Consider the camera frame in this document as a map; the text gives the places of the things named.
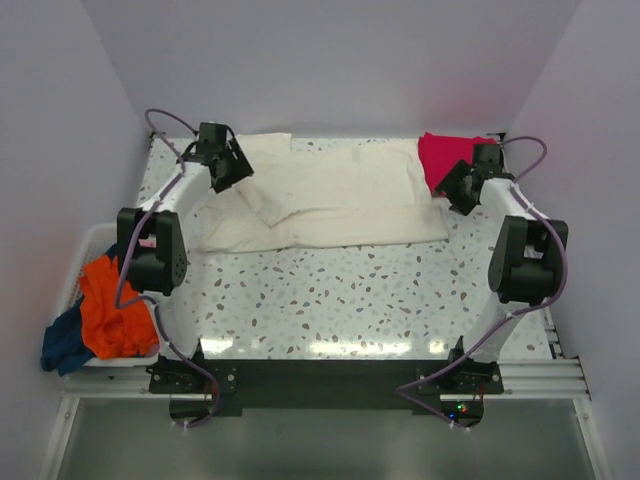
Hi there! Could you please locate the cream white t-shirt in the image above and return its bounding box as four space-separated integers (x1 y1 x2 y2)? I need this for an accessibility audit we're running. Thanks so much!
198 133 448 253

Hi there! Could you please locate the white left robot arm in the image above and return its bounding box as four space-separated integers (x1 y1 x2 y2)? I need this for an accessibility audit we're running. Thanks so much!
114 123 254 392

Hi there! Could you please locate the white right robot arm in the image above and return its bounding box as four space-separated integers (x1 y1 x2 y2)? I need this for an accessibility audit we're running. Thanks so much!
436 143 569 393

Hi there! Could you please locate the folded magenta t-shirt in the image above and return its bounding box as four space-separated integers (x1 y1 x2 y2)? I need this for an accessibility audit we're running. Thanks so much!
418 132 497 195

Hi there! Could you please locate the pink t-shirt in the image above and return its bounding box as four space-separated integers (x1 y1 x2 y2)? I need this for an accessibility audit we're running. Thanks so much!
138 238 156 248

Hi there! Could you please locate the white plastic laundry basket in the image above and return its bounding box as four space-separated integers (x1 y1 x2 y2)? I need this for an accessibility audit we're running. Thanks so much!
55 222 158 368

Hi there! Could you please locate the orange t-shirt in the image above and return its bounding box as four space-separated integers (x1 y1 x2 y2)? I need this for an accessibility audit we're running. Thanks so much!
79 255 159 360

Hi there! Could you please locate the navy blue t-shirt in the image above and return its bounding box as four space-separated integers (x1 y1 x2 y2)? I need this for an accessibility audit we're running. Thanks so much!
40 297 96 377

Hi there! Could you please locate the aluminium frame rail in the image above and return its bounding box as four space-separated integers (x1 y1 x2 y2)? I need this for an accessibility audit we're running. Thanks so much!
61 359 591 400

